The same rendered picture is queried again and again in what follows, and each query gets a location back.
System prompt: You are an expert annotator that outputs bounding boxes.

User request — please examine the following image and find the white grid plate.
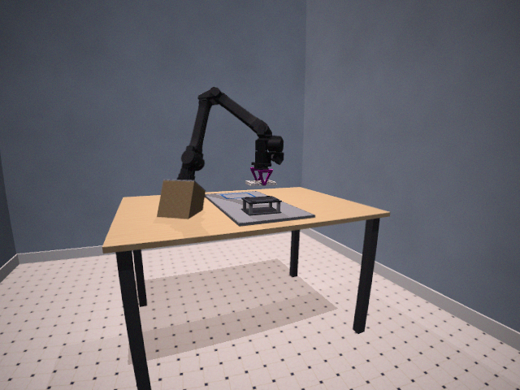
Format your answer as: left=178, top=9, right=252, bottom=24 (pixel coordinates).
left=246, top=180, right=277, bottom=186

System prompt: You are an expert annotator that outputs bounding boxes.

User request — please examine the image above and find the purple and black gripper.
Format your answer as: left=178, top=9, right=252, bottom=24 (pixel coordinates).
left=250, top=151, right=273, bottom=185

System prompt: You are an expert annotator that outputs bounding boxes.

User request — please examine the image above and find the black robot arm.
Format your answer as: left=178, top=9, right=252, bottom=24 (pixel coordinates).
left=177, top=87, right=284, bottom=180

